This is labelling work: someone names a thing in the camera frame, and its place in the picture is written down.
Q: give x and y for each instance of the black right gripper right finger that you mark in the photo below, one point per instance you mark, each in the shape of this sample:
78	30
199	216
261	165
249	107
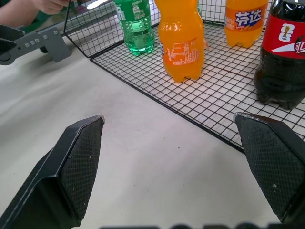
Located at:
269	167

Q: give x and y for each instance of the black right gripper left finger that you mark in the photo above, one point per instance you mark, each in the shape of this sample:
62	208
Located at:
78	167

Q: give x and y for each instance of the person's bare hand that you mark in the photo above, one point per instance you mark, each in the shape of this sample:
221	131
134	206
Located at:
47	6

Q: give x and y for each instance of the dark cola bottle red label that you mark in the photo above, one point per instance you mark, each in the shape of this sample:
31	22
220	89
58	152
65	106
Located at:
281	62

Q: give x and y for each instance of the orange Fanta bottle blue logo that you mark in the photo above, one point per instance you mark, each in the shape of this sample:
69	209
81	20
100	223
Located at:
244	21

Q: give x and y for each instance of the green soda bottle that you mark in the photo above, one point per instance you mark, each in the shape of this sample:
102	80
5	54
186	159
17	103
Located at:
137	26

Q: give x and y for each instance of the orange soda bottle white label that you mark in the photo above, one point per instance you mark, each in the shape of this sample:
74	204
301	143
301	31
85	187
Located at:
182	40

